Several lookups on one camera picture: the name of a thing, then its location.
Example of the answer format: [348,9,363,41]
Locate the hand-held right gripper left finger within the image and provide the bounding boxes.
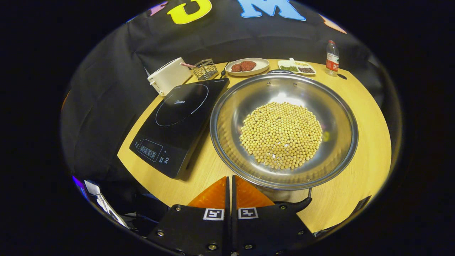
[146,176,231,256]

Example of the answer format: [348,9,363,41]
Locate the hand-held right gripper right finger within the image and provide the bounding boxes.
[232,175,315,256]

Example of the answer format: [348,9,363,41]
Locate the stainless steel pot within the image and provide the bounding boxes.
[210,69,359,214]

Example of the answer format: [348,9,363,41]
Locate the black induction cooktop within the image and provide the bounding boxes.
[129,78,230,179]

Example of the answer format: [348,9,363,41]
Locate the pile of soybeans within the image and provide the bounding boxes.
[239,102,323,170]

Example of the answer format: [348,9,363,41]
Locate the white toaster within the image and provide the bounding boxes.
[148,57,192,97]

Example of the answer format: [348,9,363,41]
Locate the white round plate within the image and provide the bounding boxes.
[225,58,270,76]

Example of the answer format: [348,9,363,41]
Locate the white divided bean dish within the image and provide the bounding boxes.
[278,58,316,76]

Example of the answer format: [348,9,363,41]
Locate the clear plastic water bottle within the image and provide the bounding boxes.
[326,40,340,77]

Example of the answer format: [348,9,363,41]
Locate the wire mesh utensil holder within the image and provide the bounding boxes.
[193,59,218,80]

